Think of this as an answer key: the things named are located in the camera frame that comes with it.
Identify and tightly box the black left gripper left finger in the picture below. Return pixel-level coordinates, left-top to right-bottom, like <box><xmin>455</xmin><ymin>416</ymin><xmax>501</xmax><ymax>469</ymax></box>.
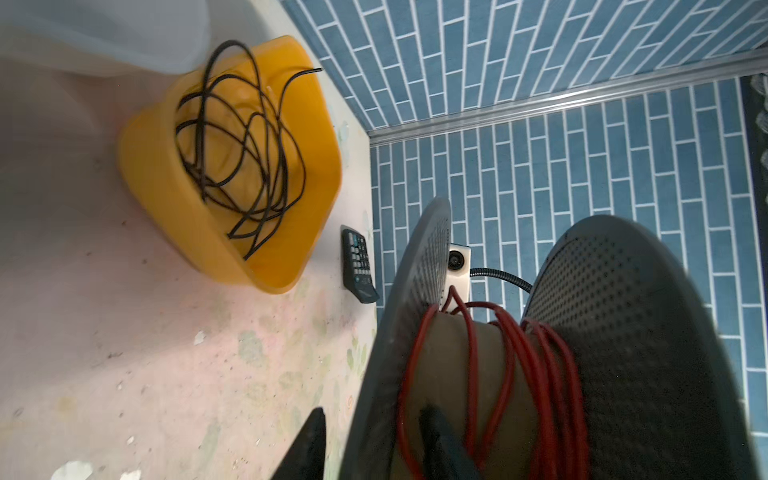
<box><xmin>271</xmin><ymin>407</ymin><xmax>327</xmax><ymax>480</ymax></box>

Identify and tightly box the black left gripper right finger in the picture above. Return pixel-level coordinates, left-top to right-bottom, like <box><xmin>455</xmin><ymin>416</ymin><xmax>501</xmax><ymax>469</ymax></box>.
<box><xmin>419</xmin><ymin>405</ymin><xmax>481</xmax><ymax>479</ymax></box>

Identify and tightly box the red wire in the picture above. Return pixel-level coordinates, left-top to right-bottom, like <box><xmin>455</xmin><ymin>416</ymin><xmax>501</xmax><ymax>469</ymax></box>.
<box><xmin>395</xmin><ymin>285</ymin><xmax>590</xmax><ymax>480</ymax></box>

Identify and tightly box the dark grey perforated spool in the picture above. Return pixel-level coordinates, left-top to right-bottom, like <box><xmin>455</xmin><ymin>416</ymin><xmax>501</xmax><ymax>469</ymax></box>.
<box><xmin>340</xmin><ymin>198</ymin><xmax>759</xmax><ymax>479</ymax></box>

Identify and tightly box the black desk calculator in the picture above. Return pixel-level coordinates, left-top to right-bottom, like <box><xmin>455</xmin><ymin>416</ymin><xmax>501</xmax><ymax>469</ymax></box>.
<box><xmin>341</xmin><ymin>226</ymin><xmax>379</xmax><ymax>304</ymax></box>

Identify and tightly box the yellow plastic tub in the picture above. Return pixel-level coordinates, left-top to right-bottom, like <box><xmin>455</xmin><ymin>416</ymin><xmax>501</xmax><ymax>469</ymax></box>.
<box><xmin>118</xmin><ymin>36</ymin><xmax>342</xmax><ymax>294</ymax></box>

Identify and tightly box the white plastic tub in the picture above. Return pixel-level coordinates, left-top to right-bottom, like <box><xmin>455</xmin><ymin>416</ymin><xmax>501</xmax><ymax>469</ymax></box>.
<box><xmin>1</xmin><ymin>0</ymin><xmax>211</xmax><ymax>77</ymax></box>

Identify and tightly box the black tangled cable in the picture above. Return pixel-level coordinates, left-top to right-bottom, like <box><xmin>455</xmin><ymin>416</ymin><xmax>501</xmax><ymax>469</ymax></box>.
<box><xmin>173</xmin><ymin>39</ymin><xmax>324</xmax><ymax>262</ymax></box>

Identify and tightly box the metal frame corner post right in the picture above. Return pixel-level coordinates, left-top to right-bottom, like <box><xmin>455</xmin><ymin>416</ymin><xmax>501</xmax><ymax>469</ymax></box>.
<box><xmin>369</xmin><ymin>48</ymin><xmax>767</xmax><ymax>146</ymax></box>

